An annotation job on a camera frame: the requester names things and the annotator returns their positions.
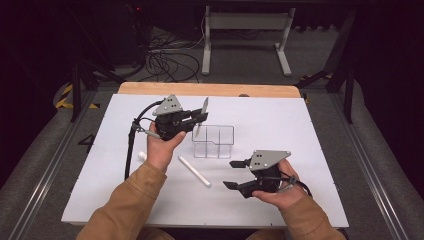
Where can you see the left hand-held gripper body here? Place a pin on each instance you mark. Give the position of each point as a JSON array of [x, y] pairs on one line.
[[170, 125]]

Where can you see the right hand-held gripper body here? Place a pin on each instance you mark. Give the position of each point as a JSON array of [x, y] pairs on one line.
[[266, 160]]

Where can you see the clear pen with white cap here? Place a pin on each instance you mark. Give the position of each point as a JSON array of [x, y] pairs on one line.
[[204, 105]]

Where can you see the clear plastic pen holder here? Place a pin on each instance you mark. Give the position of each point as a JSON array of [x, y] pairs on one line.
[[215, 143]]

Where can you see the long white pen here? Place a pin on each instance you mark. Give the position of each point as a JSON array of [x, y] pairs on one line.
[[195, 171]]

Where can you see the short white tube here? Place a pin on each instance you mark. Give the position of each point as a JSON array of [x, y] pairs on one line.
[[142, 156]]

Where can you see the person's left hand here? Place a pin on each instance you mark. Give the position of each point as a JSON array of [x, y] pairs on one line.
[[161, 150]]

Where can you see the person's right hand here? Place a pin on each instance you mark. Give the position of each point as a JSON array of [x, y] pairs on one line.
[[286, 196]]

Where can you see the white table board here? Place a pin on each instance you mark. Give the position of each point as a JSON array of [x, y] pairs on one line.
[[233, 206]]

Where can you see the wooden table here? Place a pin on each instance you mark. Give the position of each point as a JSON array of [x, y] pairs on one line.
[[206, 89]]

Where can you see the person's right leg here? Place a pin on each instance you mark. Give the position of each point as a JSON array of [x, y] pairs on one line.
[[265, 235]]

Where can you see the black metal stand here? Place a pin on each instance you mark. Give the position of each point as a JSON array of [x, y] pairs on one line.
[[76, 93], [343, 66]]

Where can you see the black equipment rack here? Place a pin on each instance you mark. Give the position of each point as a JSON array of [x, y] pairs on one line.
[[128, 30]]

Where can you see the white metal stand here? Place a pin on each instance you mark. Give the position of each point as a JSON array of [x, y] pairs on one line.
[[248, 21]]

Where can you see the yellow black hazard tape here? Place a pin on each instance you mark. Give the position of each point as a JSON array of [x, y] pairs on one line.
[[65, 96]]

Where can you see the metal floor rail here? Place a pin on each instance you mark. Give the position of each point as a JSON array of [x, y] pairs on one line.
[[50, 170], [370, 156]]

